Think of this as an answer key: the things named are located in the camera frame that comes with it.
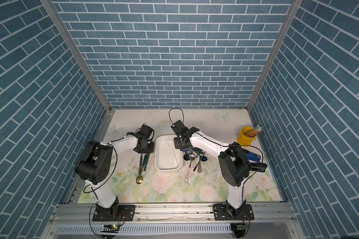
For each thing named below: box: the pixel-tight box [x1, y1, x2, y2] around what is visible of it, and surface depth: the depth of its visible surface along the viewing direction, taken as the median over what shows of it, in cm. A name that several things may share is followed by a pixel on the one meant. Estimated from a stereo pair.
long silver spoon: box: [184, 154, 196, 182], surface depth 93 cm
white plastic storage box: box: [154, 134, 183, 172], surface depth 96 cm
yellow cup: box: [237, 125, 257, 147], surface depth 97 cm
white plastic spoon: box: [167, 140, 178, 167], surface depth 101 cm
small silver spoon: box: [197, 155, 204, 174], surface depth 91 cm
